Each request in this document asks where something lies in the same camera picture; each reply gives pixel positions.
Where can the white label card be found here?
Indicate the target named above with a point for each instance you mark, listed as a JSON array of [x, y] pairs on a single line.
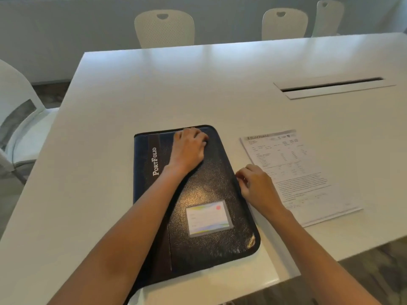
[[208, 218]]

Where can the white plastic chair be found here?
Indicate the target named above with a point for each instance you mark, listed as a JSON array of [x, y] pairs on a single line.
[[164, 30], [22, 123], [327, 18], [284, 26]]

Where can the person's right thumb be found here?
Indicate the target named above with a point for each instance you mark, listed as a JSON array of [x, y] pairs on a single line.
[[241, 178]]

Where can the person's right hand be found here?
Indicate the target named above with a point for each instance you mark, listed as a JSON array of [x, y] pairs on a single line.
[[259, 188]]

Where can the person's right forearm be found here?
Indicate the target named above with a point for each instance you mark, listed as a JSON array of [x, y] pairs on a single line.
[[313, 260]]

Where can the person's left forearm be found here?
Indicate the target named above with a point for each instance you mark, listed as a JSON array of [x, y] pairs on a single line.
[[127, 238]]

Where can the person's left fingers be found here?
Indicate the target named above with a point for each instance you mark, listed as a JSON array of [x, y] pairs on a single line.
[[194, 133]]

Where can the printed paper sheet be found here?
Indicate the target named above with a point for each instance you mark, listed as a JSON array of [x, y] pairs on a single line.
[[305, 176]]

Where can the person's left hand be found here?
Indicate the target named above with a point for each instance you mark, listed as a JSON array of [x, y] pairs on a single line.
[[187, 152]]

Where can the black and blue zip folder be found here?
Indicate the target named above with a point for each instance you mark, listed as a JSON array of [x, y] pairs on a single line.
[[211, 187]]

